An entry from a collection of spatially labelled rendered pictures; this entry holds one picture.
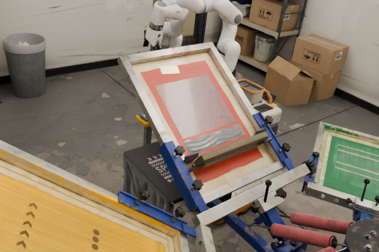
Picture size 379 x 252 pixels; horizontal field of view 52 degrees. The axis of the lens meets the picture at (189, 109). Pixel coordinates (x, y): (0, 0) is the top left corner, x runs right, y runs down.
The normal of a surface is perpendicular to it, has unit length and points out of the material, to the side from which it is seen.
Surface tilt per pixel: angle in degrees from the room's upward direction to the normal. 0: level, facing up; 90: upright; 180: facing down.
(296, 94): 90
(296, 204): 0
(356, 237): 0
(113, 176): 0
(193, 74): 32
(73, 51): 90
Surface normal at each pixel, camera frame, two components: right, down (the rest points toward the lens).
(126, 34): 0.61, 0.43
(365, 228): 0.11, -0.88
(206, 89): 0.41, -0.52
